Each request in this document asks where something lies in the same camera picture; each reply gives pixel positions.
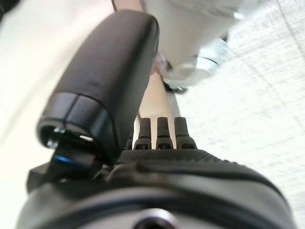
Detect tan bed frame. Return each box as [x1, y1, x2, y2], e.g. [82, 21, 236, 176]
[133, 71, 182, 150]

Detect large grey area rug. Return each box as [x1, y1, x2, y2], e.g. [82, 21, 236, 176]
[176, 0, 305, 229]

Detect silver robot left leg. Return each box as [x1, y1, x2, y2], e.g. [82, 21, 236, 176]
[140, 0, 243, 94]

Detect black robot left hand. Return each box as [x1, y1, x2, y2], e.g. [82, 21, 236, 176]
[14, 9, 294, 229]

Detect bed with beige cover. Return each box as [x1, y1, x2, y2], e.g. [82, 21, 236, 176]
[0, 0, 146, 229]

